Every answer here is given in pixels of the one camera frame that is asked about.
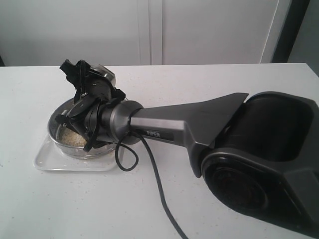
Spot round steel mesh sieve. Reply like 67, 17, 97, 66
47, 108, 115, 159

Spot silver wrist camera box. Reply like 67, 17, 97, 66
54, 96, 98, 134

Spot white rectangular tray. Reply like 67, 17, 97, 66
33, 135, 117, 172

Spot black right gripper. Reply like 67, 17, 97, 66
59, 59, 126, 139

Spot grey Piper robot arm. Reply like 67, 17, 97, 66
56, 60, 319, 239

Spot stainless steel cup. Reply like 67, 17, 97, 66
90, 64, 116, 87

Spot yellow millet grains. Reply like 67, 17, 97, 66
58, 128, 87, 147

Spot white cabinet doors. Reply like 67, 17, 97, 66
0, 0, 291, 66

